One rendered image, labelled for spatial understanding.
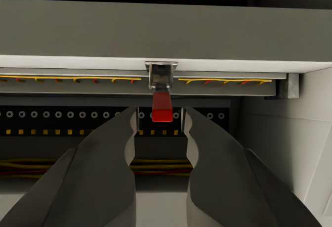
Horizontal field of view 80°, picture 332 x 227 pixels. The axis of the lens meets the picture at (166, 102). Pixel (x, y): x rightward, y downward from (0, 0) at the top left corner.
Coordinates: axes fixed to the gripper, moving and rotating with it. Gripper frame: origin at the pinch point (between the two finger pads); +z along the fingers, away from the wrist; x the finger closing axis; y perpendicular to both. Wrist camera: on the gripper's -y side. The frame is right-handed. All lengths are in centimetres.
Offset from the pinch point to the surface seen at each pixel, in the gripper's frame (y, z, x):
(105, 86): 3.2, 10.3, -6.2
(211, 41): -3.1, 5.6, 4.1
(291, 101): 4.4, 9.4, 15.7
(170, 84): 0.3, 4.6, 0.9
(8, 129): 15.0, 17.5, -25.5
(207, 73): 0.9, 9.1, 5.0
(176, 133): 15.4, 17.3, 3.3
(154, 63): -1.3, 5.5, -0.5
